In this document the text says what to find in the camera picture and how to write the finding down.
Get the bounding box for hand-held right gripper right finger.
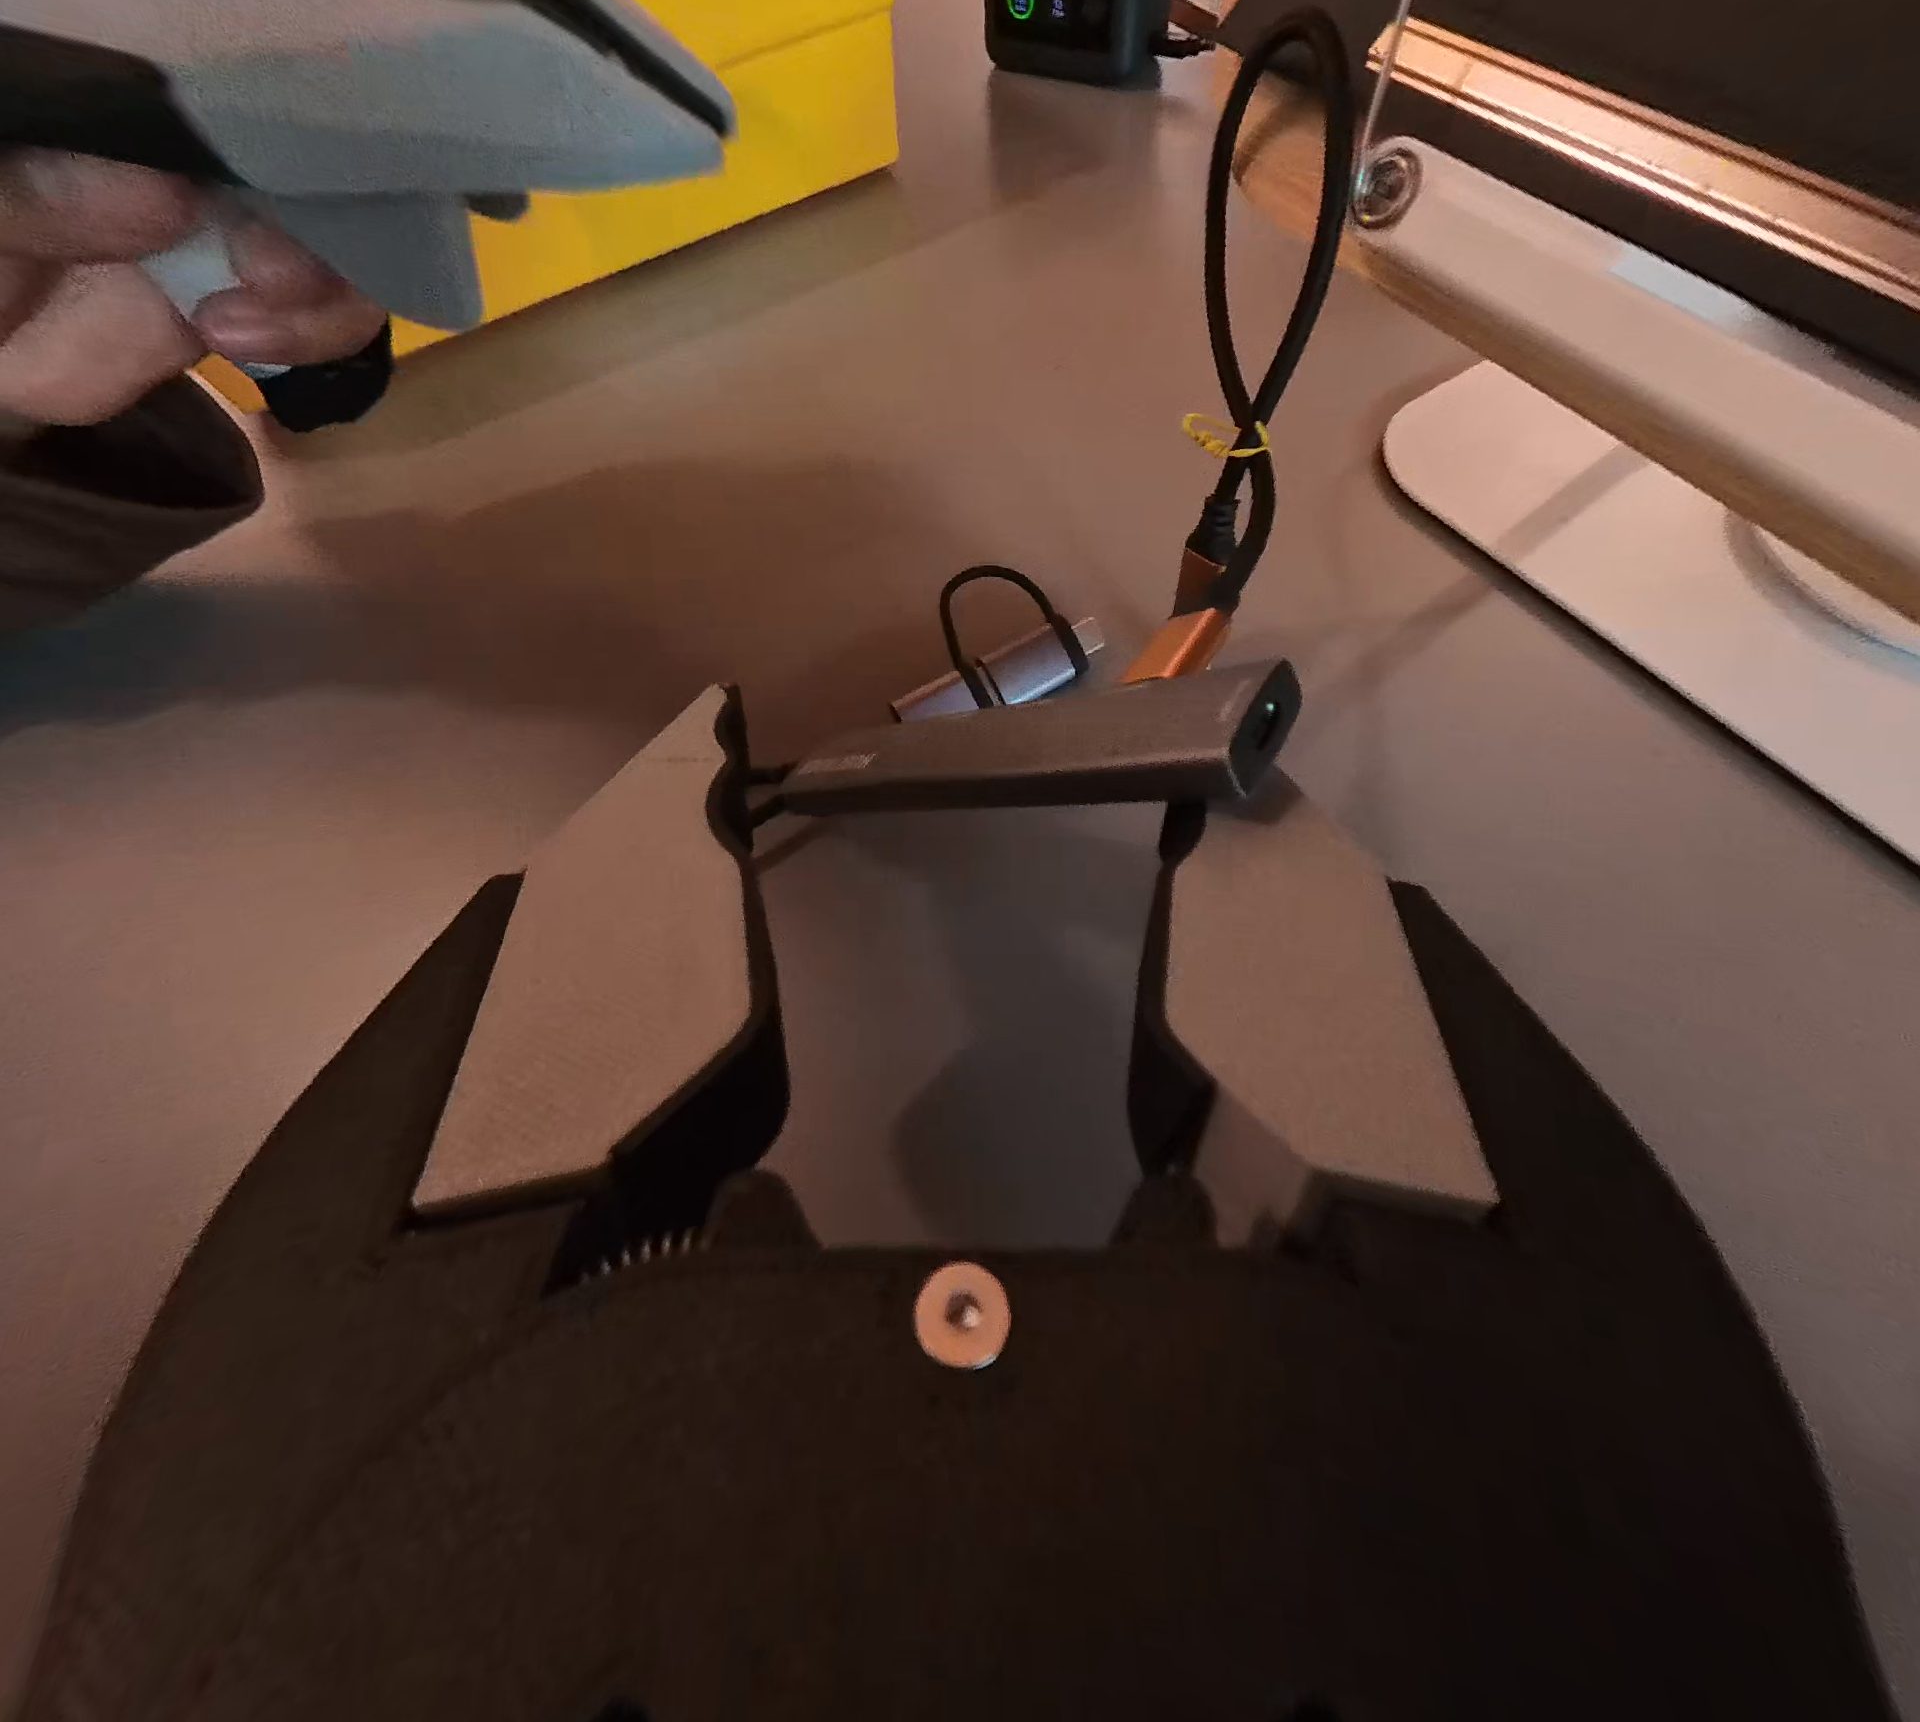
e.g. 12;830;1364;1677
1128;792;1507;1230

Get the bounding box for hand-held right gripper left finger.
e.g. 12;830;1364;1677
409;680;795;1226

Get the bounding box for yellow plastic bin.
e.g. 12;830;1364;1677
194;0;902;403

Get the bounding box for black braided cable orange plugs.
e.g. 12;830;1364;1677
1123;3;1352;692

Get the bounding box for person's left hand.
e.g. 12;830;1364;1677
0;162;392;426

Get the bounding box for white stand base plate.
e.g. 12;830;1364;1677
1380;360;1920;872

